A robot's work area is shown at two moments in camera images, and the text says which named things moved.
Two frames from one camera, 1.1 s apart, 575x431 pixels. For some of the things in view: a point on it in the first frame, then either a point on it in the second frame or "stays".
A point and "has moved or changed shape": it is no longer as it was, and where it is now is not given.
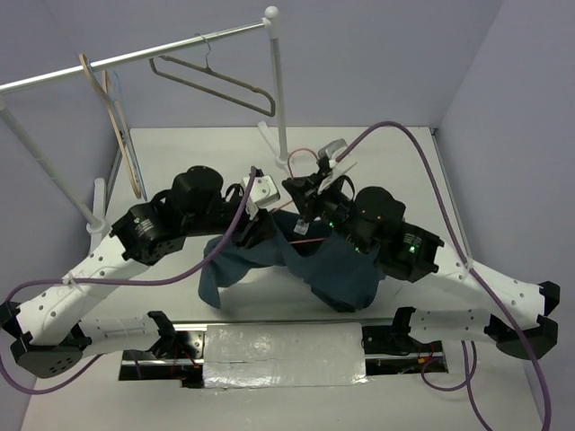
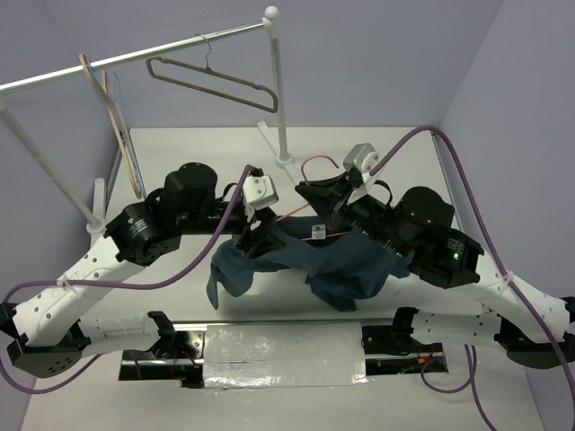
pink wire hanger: x=290 y=176 → x=304 y=206
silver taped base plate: x=241 y=356 stays
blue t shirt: x=342 y=275 has moved or changed shape
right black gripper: x=301 y=188 → x=324 y=193
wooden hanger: x=107 y=99 stays
